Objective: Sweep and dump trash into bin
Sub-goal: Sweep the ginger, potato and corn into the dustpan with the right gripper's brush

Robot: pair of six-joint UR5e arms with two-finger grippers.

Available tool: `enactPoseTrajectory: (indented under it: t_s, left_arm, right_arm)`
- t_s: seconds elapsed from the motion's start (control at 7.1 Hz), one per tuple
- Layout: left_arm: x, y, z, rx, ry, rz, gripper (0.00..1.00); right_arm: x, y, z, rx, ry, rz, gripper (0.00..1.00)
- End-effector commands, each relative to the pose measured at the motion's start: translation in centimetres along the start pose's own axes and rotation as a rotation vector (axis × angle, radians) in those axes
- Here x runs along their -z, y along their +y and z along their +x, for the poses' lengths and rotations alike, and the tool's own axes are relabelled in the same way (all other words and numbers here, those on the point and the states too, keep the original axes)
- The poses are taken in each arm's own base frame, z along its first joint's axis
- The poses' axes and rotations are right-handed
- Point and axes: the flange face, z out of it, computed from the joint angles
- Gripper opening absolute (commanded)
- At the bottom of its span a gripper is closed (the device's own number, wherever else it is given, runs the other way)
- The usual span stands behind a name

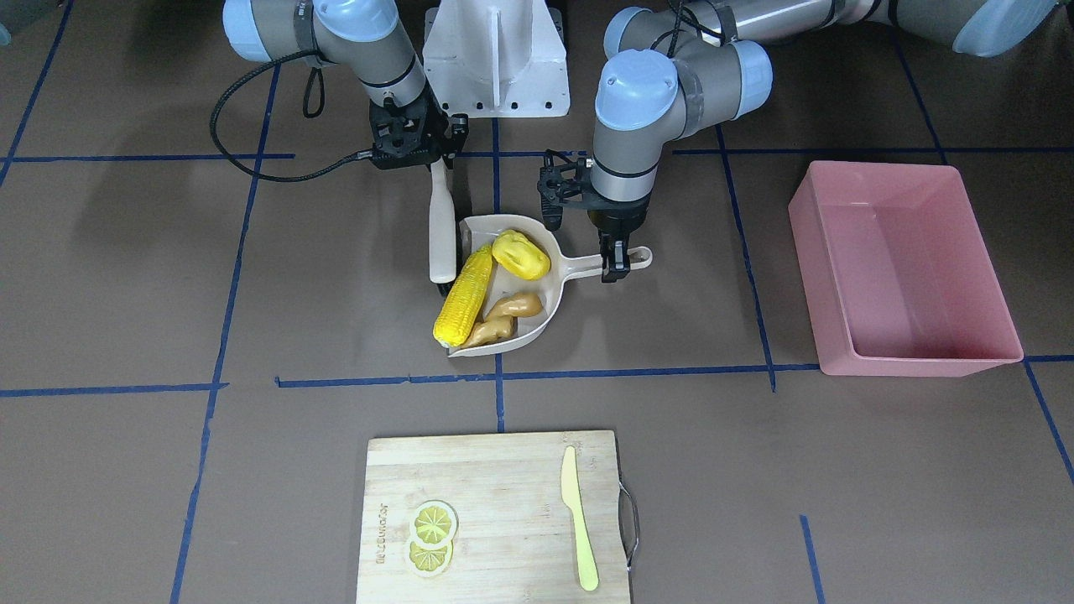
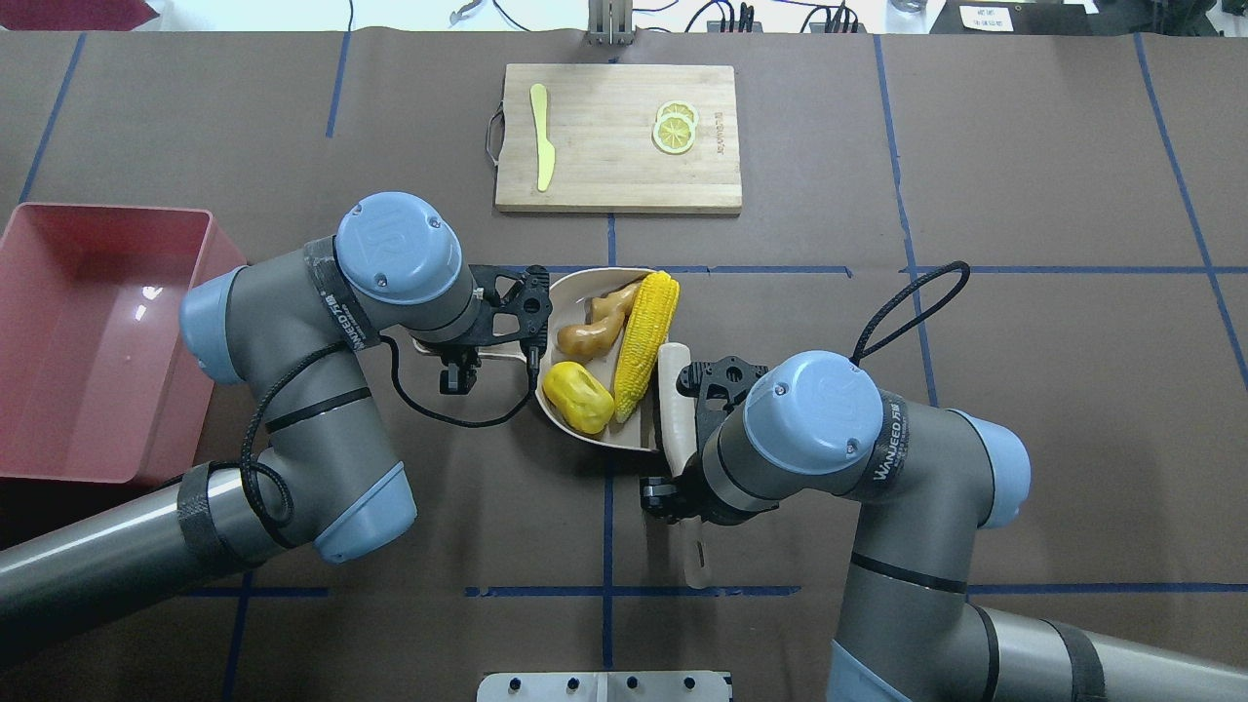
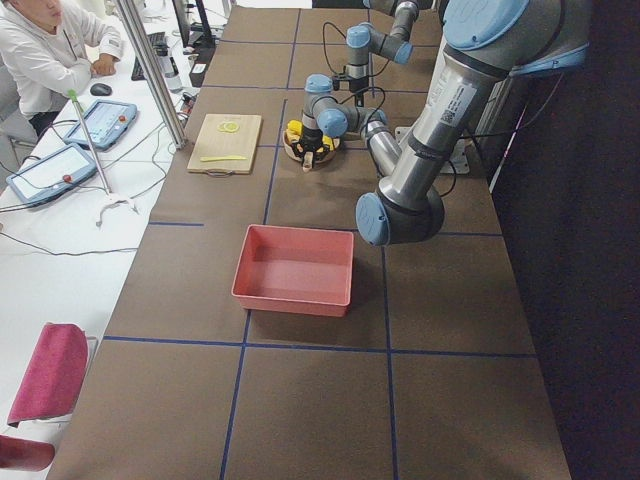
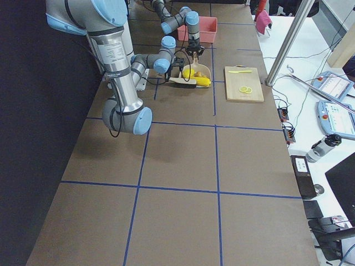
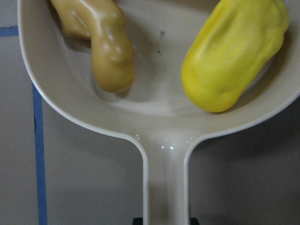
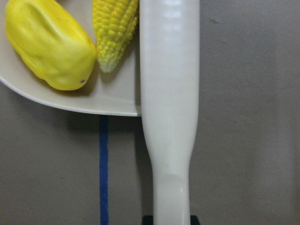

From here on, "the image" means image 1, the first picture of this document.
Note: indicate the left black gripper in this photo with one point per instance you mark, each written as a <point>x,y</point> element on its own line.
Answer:
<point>619,217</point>

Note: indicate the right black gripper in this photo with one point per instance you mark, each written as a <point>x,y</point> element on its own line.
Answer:
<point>442,131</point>

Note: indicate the beige plastic dustpan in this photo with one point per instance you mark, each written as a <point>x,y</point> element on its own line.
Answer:
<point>477,231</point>

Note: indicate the wooden hand brush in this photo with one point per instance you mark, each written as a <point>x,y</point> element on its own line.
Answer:
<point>441,231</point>

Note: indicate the brown toy ginger root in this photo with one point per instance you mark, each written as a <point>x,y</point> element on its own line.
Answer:
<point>501,320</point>

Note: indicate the yellow corn cob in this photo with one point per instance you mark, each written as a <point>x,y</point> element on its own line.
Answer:
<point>459,312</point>

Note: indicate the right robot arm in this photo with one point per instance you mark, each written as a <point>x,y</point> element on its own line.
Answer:
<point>366,36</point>

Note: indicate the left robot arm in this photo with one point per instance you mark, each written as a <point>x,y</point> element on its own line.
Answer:
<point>673,73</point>

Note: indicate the pink plastic bin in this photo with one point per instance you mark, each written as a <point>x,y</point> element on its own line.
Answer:
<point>896,274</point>

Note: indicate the yellow plastic knife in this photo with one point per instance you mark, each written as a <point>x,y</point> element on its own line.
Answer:
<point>570,491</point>

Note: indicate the bamboo cutting board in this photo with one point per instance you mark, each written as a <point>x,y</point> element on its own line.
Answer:
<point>515,541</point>

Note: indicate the lemon slice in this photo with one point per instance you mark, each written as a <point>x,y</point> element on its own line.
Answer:
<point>434,524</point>
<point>428,561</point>

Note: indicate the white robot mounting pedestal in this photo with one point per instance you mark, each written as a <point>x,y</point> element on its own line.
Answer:
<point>497,59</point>

